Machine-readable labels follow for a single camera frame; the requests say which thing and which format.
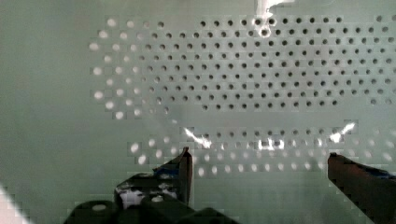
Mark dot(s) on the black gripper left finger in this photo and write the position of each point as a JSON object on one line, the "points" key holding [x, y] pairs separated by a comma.
{"points": [[172, 178]]}

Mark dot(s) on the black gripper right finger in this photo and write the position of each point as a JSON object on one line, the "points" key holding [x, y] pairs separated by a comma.
{"points": [[372, 190]]}

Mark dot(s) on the green strainer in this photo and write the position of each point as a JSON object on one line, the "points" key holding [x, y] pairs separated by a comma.
{"points": [[261, 92]]}

